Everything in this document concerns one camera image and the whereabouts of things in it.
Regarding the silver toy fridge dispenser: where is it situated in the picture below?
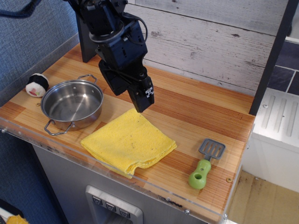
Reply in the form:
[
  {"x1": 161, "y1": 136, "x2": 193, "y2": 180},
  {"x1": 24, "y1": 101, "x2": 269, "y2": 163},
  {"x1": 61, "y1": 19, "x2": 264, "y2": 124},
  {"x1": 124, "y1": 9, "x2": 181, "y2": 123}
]
[{"x1": 85, "y1": 185, "x2": 143, "y2": 224}]

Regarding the dark right frame post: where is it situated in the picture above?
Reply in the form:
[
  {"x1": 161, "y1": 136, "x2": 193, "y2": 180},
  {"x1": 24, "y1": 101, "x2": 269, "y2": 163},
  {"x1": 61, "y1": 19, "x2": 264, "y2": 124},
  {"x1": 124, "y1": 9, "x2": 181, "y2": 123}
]
[{"x1": 249, "y1": 0, "x2": 299, "y2": 116}]

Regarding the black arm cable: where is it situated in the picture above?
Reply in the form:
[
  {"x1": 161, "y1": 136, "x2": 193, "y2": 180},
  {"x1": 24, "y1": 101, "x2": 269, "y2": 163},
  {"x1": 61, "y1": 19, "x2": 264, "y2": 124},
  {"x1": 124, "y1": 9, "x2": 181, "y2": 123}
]
[{"x1": 0, "y1": 0, "x2": 40, "y2": 19}]

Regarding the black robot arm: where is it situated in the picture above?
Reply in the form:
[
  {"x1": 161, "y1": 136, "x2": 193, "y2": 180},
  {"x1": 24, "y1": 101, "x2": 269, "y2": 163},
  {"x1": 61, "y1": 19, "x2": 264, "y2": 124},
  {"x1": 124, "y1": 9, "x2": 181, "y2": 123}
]
[{"x1": 69, "y1": 0, "x2": 155, "y2": 113}]

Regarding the grey spatula green handle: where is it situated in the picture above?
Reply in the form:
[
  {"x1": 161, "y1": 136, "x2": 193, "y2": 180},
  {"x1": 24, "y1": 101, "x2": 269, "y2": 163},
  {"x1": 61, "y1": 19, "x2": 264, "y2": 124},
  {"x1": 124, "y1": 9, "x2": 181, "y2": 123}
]
[{"x1": 188, "y1": 138, "x2": 226, "y2": 190}]

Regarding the stainless steel pot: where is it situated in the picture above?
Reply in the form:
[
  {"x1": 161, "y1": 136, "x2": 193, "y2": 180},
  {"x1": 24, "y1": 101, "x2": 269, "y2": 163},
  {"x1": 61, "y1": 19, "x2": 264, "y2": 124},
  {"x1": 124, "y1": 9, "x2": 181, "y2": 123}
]
[{"x1": 41, "y1": 74, "x2": 104, "y2": 136}]

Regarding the plush sushi roll toy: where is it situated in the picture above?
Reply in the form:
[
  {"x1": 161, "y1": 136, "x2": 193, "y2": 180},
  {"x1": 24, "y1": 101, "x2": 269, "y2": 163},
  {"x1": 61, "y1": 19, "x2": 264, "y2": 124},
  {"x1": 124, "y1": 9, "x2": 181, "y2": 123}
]
[{"x1": 25, "y1": 73, "x2": 49, "y2": 98}]

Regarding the dark frame post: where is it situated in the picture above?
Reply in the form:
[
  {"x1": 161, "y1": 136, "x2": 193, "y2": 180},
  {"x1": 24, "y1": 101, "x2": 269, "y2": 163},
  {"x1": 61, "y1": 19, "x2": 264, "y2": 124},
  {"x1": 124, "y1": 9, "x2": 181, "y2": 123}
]
[
  {"x1": 76, "y1": 14, "x2": 98, "y2": 63},
  {"x1": 249, "y1": 0, "x2": 299, "y2": 116}
]

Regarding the yellow cloth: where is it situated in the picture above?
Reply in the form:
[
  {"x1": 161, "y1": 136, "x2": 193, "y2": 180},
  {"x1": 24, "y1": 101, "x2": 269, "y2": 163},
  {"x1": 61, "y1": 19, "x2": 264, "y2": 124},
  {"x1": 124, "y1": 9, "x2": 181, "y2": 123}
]
[{"x1": 80, "y1": 109, "x2": 177, "y2": 179}]

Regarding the clear acrylic front guard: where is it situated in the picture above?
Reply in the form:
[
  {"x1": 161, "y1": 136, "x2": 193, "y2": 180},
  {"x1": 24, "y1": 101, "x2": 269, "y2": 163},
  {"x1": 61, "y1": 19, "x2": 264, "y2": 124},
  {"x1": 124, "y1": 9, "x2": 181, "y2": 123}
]
[{"x1": 0, "y1": 118, "x2": 245, "y2": 224}]

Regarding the white toy sink unit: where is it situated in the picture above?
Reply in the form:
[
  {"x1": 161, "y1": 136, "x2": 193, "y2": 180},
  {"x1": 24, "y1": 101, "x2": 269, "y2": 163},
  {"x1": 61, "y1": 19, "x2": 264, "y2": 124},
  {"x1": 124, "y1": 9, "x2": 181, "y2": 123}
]
[{"x1": 242, "y1": 88, "x2": 299, "y2": 192}]

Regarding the yellow object bottom left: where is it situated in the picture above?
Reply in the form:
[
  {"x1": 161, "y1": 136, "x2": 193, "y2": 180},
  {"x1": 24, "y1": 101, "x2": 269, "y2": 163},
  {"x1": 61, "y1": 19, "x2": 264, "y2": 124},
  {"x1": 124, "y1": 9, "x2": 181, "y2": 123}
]
[{"x1": 6, "y1": 215, "x2": 29, "y2": 224}]

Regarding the dark left frame post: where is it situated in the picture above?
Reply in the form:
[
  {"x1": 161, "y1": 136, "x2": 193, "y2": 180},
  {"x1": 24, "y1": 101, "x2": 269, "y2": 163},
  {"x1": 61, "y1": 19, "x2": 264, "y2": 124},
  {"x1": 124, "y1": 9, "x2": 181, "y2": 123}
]
[{"x1": 76, "y1": 14, "x2": 98, "y2": 63}]

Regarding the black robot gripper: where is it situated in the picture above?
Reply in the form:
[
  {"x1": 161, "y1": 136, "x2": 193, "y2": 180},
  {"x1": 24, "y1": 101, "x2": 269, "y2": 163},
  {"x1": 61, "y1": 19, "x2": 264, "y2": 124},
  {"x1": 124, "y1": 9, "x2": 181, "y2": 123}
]
[{"x1": 89, "y1": 20, "x2": 155, "y2": 113}]

